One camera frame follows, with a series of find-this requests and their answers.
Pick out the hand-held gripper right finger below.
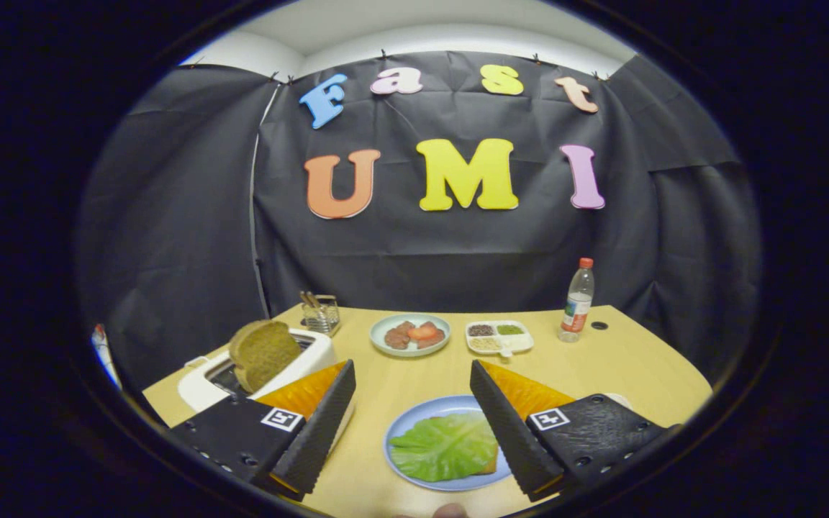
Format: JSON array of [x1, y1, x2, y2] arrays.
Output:
[[469, 360, 681, 503]]

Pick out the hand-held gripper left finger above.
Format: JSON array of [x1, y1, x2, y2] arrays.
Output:
[[168, 360, 356, 502]]

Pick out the green lettuce leaf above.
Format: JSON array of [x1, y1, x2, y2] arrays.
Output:
[[388, 411, 499, 483]]

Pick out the white toaster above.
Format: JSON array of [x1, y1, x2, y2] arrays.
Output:
[[177, 327, 356, 455]]

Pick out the white divided seasoning tray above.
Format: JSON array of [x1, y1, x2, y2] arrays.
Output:
[[465, 320, 535, 358]]

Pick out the blue plate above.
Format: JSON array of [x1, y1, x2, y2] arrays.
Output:
[[383, 395, 523, 493]]

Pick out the brown toast slice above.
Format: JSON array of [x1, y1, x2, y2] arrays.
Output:
[[228, 319, 303, 394]]

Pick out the clear utensil holder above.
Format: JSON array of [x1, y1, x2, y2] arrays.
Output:
[[300, 291, 341, 337]]

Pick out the pale green plate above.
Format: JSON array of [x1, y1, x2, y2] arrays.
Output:
[[369, 313, 452, 358]]

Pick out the brown meat pieces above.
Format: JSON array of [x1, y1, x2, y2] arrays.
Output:
[[384, 321, 417, 350]]

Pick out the red tomato slices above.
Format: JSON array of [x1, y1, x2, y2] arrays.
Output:
[[407, 322, 446, 350]]

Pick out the clear red-capped water bottle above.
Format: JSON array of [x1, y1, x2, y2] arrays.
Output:
[[559, 258, 595, 343]]

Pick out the black backdrop cloth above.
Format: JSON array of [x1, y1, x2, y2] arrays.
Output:
[[73, 50, 764, 393]]

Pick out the red and white object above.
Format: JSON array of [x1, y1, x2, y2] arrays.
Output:
[[92, 324, 122, 389]]

